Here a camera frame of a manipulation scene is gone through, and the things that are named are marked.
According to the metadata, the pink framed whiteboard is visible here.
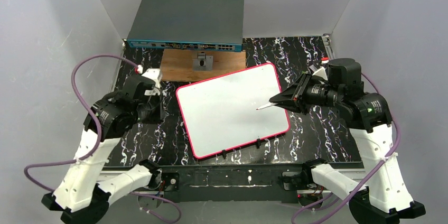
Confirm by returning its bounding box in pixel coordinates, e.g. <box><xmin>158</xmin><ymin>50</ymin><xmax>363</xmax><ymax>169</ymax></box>
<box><xmin>176</xmin><ymin>63</ymin><xmax>291</xmax><ymax>159</ymax></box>

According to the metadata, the white red marker pen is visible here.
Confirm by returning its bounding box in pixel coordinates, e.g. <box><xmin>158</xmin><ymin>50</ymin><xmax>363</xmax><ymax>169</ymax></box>
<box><xmin>256</xmin><ymin>102</ymin><xmax>275</xmax><ymax>110</ymax></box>

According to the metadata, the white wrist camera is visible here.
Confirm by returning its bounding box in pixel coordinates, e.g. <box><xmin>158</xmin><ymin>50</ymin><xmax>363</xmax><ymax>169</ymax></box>
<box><xmin>135</xmin><ymin>65</ymin><xmax>162</xmax><ymax>95</ymax></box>
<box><xmin>309</xmin><ymin>57</ymin><xmax>329</xmax><ymax>81</ymax></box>

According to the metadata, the grey network switch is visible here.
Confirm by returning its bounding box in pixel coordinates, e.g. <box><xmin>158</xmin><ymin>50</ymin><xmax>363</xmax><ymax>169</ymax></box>
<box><xmin>126</xmin><ymin>0</ymin><xmax>244</xmax><ymax>52</ymax></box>

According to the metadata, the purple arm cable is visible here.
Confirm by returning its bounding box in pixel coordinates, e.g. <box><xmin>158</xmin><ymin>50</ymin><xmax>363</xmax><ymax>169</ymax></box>
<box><xmin>291</xmin><ymin>72</ymin><xmax>402</xmax><ymax>224</ymax></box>
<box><xmin>23</xmin><ymin>53</ymin><xmax>182</xmax><ymax>224</ymax></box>

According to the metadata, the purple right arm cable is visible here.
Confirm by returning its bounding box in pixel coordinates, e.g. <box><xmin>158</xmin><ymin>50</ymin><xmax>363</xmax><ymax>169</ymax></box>
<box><xmin>291</xmin><ymin>72</ymin><xmax>402</xmax><ymax>224</ymax></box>

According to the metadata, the grey metal bracket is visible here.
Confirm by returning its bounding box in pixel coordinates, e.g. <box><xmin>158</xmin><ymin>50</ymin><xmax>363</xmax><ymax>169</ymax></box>
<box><xmin>192</xmin><ymin>52</ymin><xmax>213</xmax><ymax>71</ymax></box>

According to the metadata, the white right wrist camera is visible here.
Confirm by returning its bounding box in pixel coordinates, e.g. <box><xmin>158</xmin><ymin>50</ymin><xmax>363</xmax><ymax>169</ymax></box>
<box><xmin>309</xmin><ymin>57</ymin><xmax>329</xmax><ymax>81</ymax></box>

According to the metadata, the brown wooden board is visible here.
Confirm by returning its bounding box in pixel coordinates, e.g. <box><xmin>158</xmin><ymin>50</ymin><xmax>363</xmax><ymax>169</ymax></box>
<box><xmin>160</xmin><ymin>49</ymin><xmax>246</xmax><ymax>82</ymax></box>

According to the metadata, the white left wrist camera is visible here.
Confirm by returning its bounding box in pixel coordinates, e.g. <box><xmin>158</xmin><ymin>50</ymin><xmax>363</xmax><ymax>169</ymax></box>
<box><xmin>135</xmin><ymin>65</ymin><xmax>162</xmax><ymax>95</ymax></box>

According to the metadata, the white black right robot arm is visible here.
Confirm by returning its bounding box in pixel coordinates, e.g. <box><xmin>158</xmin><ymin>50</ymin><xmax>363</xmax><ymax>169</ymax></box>
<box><xmin>269</xmin><ymin>58</ymin><xmax>426</xmax><ymax>223</ymax></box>

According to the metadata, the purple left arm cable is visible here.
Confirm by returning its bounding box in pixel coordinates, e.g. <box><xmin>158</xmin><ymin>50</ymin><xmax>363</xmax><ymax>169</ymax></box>
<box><xmin>23</xmin><ymin>53</ymin><xmax>182</xmax><ymax>224</ymax></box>

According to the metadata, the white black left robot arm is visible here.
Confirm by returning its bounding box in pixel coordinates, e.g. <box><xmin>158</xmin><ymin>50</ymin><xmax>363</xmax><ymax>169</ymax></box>
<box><xmin>41</xmin><ymin>69</ymin><xmax>164</xmax><ymax>223</ymax></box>

